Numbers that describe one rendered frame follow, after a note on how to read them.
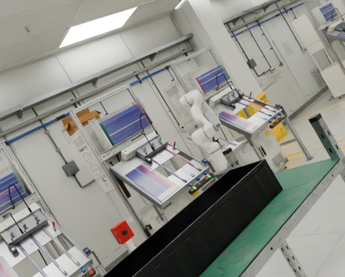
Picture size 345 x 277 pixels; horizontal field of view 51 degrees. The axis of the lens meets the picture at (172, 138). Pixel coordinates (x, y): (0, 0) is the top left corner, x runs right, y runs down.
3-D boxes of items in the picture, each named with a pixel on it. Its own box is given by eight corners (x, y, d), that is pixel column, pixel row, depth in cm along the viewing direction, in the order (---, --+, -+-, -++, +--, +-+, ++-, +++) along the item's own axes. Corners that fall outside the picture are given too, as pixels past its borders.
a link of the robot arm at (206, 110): (207, 103, 342) (224, 125, 356) (202, 98, 357) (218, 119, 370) (199, 109, 343) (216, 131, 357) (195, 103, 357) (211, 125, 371)
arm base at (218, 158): (239, 161, 315) (228, 143, 315) (226, 172, 304) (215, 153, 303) (225, 166, 331) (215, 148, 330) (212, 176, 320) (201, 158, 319)
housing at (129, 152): (160, 143, 400) (160, 133, 392) (126, 165, 371) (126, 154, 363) (155, 140, 404) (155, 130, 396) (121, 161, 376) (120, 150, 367)
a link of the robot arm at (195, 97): (205, 143, 320) (221, 135, 314) (198, 140, 310) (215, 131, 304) (188, 98, 343) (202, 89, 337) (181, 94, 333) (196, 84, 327)
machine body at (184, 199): (226, 229, 390) (196, 180, 388) (183, 272, 349) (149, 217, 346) (192, 233, 443) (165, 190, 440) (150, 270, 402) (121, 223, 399)
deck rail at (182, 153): (209, 171, 365) (210, 166, 362) (207, 172, 364) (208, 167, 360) (159, 140, 403) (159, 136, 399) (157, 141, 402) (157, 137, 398)
